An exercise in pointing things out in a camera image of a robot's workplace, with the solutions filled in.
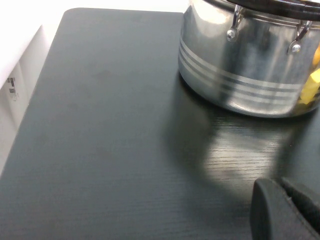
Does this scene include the white cabinet with label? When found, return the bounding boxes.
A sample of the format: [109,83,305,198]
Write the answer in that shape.
[0,23,55,174]

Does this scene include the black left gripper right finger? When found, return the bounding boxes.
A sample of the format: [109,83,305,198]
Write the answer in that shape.
[279,176,320,236]

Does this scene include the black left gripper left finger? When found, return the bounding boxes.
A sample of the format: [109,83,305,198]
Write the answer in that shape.
[250,177,315,240]

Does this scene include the stainless steel pot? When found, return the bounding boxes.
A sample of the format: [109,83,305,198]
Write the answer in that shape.
[177,0,320,119]

